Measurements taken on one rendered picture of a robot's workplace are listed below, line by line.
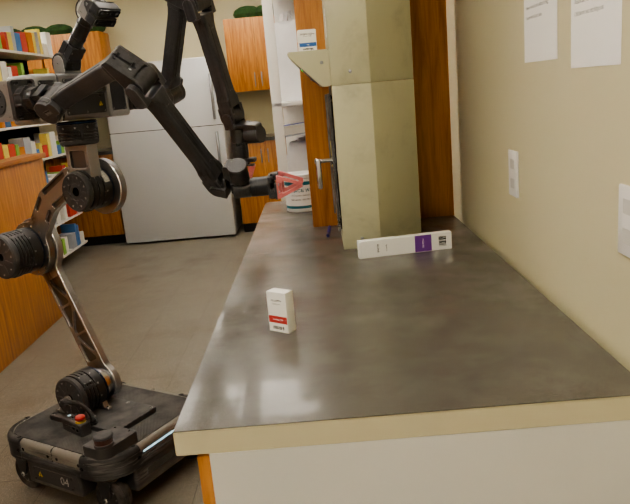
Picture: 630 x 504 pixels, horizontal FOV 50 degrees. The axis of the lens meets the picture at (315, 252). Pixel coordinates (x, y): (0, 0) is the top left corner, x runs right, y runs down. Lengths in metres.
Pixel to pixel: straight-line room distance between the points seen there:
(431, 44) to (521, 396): 1.51
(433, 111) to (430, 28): 0.27
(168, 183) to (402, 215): 5.13
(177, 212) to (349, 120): 5.23
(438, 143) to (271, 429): 1.52
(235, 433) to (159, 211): 6.14
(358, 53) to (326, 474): 1.23
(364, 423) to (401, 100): 1.23
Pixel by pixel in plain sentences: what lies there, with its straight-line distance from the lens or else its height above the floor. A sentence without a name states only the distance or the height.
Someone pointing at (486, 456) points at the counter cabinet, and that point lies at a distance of 1.07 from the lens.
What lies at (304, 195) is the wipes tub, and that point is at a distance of 2.65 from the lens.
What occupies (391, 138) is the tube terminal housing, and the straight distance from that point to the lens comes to 2.01.
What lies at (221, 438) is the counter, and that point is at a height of 0.92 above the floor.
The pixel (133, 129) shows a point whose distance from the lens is 7.05.
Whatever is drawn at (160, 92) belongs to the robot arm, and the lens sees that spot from 1.89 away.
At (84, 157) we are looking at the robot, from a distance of 2.48.
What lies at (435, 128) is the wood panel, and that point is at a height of 1.24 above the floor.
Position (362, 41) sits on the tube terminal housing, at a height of 1.52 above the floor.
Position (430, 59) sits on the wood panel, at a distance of 2.34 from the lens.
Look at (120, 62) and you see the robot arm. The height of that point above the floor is 1.52.
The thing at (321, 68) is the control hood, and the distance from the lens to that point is 1.94.
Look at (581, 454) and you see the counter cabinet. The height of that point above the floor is 0.85.
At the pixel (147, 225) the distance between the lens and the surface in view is 7.15.
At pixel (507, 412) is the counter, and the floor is 0.93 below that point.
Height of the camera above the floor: 1.41
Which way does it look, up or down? 14 degrees down
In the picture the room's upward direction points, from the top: 5 degrees counter-clockwise
